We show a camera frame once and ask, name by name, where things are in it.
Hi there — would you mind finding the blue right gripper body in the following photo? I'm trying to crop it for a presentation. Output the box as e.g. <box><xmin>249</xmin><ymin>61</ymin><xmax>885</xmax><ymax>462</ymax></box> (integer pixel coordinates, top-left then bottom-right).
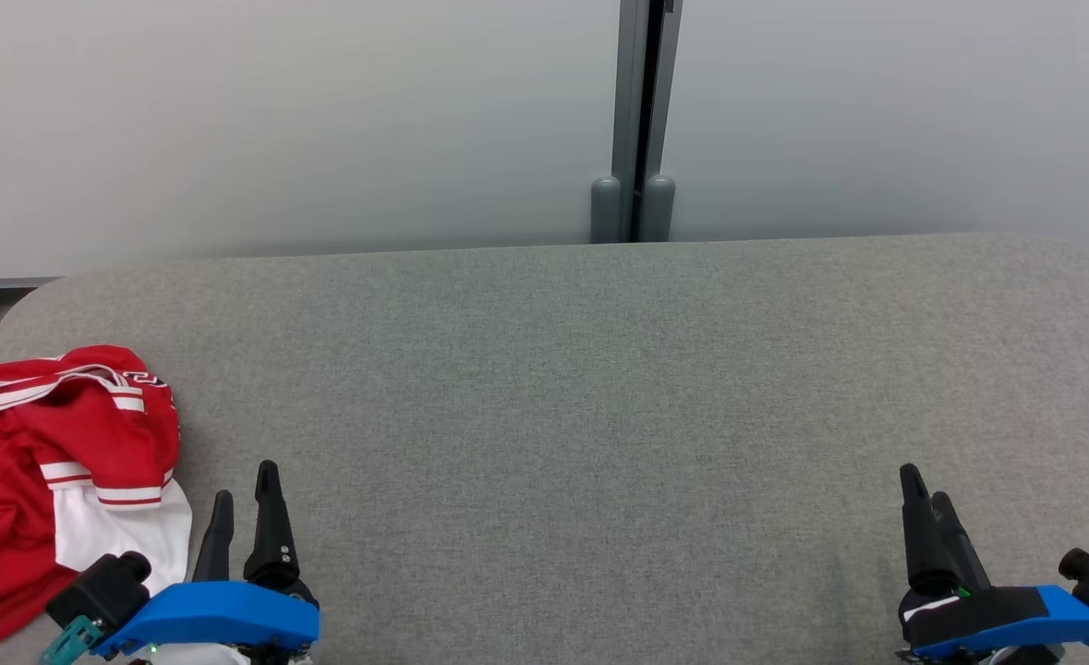
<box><xmin>897</xmin><ymin>584</ymin><xmax>1089</xmax><ymax>665</ymax></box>

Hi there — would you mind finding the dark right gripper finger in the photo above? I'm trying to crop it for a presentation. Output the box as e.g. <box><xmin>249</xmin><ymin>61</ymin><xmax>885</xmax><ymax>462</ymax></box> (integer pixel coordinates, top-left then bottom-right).
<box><xmin>930</xmin><ymin>491</ymin><xmax>993</xmax><ymax>590</ymax></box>
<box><xmin>900</xmin><ymin>464</ymin><xmax>957</xmax><ymax>597</ymax></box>

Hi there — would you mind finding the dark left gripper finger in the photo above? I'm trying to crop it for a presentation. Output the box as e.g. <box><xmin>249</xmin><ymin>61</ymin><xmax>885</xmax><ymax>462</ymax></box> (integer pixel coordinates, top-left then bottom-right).
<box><xmin>244</xmin><ymin>460</ymin><xmax>303</xmax><ymax>587</ymax></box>
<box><xmin>193</xmin><ymin>490</ymin><xmax>236</xmax><ymax>585</ymax></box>

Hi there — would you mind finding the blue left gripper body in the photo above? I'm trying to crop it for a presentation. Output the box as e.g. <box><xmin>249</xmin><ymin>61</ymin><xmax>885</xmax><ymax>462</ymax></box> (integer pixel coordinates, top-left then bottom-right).
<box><xmin>91</xmin><ymin>580</ymin><xmax>321</xmax><ymax>665</ymax></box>

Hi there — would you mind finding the red shirt with striped collar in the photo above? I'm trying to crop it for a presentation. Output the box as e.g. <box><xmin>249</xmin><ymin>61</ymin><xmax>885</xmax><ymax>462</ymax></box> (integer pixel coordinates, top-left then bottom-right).
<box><xmin>0</xmin><ymin>345</ymin><xmax>193</xmax><ymax>594</ymax></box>

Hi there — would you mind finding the teal left camera connector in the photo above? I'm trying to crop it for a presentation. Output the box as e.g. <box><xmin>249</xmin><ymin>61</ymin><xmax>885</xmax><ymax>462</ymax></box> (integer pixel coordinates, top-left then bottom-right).
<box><xmin>41</xmin><ymin>617</ymin><xmax>103</xmax><ymax>665</ymax></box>

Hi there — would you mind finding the grey rounded post foot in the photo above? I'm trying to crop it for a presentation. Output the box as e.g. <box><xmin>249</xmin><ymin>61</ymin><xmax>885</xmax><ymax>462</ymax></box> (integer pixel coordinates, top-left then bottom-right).
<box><xmin>590</xmin><ymin>175</ymin><xmax>622</xmax><ymax>244</ymax></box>
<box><xmin>641</xmin><ymin>174</ymin><xmax>677</xmax><ymax>243</ymax></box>

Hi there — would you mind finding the grey metal partition frame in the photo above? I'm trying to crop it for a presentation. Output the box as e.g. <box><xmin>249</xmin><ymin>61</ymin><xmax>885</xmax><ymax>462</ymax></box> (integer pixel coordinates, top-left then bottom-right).
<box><xmin>611</xmin><ymin>0</ymin><xmax>684</xmax><ymax>243</ymax></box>

